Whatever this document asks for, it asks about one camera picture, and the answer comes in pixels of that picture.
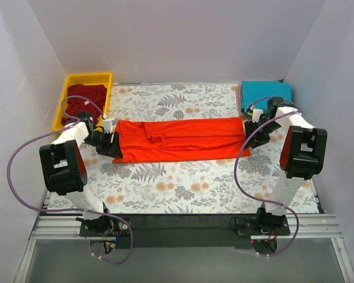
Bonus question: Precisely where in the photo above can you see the orange t shirt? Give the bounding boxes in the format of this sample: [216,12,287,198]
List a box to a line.
[112,117,245,163]

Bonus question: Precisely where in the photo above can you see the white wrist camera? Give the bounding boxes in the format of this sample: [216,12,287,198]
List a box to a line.
[101,118,119,133]
[248,108,264,123]

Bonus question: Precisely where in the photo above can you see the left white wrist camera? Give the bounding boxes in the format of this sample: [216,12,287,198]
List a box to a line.
[101,118,119,133]

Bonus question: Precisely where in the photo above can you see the yellow plastic bin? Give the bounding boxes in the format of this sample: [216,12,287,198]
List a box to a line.
[53,72,113,131]

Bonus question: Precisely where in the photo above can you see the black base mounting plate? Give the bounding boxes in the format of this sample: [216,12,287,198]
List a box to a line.
[78,213,291,250]

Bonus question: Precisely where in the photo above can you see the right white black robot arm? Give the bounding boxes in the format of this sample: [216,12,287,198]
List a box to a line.
[244,97,327,235]

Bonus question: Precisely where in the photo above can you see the dark red t shirt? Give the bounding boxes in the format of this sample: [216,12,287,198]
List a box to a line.
[65,84,107,125]

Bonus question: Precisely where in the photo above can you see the folded teal t shirt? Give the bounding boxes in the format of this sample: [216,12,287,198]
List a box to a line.
[241,81,292,114]

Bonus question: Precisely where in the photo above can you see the folded green t shirt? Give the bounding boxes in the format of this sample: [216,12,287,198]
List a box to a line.
[244,111,253,117]

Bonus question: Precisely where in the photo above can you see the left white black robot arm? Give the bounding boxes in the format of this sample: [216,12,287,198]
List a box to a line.
[39,111,123,236]

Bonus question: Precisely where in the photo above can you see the aluminium frame rail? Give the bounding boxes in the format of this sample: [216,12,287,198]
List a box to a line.
[15,214,354,282]

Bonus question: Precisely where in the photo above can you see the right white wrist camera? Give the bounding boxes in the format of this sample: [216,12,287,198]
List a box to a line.
[248,108,264,123]

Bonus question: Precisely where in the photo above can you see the floral patterned table mat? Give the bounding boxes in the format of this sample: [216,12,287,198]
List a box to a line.
[81,84,285,214]

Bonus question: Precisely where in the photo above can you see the folded pink t shirt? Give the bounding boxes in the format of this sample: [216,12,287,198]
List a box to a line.
[236,83,244,117]

